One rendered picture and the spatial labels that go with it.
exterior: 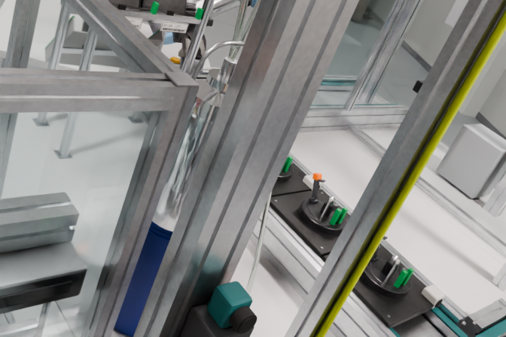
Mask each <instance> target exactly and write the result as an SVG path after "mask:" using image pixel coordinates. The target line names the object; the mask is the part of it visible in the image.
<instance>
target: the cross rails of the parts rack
mask: <svg viewBox="0 0 506 337"><path fill-rule="evenodd" d="M116 9H117V8H116ZM118 10H119V9H118ZM119 11H120V12H121V13H122V14H123V15H124V16H125V17H135V18H142V19H143V21H142V22H149V23H162V21H164V20H167V21H174V22H181V23H194V24H200V23H201V20H198V19H197V18H196V17H187V16H180V15H174V16H169V15H167V14H162V13H157V14H156V15H154V14H152V13H151V12H149V11H137V10H130V9H126V10H119Z"/></svg>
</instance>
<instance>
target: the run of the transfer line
mask: <svg viewBox="0 0 506 337"><path fill-rule="evenodd" d="M462 322H464V323H462ZM370 337H506V301H504V300H503V299H502V298H500V299H498V300H496V301H494V302H493V303H492V304H491V305H488V306H486V307H485V308H482V309H480V310H479V311H476V312H474V313H473V314H470V315H467V314H466V313H465V312H464V311H463V310H462V309H461V308H460V307H459V306H458V305H457V304H456V303H454V302H453V301H452V300H451V299H450V298H449V297H446V298H444V300H443V301H442V303H441V304H440V305H439V306H438V307H436V308H433V309H432V310H430V311H427V312H426V313H425V314H424V316H421V317H419V318H416V319H415V320H412V321H410V322H409V323H406V324H404V325H402V326H400V327H397V328H395V329H393V328H390V329H389V328H388V327H387V326H386V325H385V324H384V325H382V326H380V327H379V328H378V327H377V328H376V329H373V331H372V332H371V334H370Z"/></svg>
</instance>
